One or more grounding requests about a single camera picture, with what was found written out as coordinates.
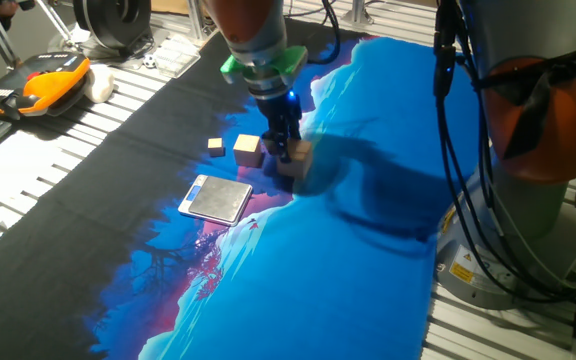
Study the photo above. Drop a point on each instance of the printed forest landscape cloth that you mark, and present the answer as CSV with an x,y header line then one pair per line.
x,y
318,280

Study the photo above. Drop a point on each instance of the silver digital pocket scale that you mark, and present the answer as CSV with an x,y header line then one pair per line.
x,y
220,199

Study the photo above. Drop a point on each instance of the clear plastic parts box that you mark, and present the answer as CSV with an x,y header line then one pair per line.
x,y
177,56

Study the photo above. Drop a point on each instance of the large wooden cube block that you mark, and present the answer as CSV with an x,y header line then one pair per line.
x,y
300,162

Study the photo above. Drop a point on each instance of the black round spool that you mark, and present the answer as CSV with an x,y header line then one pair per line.
x,y
110,20

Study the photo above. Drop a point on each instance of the tiny soccer ball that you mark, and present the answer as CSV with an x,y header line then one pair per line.
x,y
150,61

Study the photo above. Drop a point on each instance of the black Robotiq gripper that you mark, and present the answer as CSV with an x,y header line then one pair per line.
x,y
280,112

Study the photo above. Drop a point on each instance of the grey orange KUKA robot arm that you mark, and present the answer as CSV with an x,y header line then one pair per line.
x,y
528,30

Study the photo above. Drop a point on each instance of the small wooden cube block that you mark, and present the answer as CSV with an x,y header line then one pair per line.
x,y
215,147

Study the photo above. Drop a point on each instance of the person hand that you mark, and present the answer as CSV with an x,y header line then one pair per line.
x,y
5,8

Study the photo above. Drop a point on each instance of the orange black teach pendant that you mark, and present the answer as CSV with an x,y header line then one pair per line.
x,y
43,85

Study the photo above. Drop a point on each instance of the medium wooden cube block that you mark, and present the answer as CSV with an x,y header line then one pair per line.
x,y
247,150

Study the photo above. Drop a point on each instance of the white soft lump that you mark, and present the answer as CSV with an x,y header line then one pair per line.
x,y
99,84

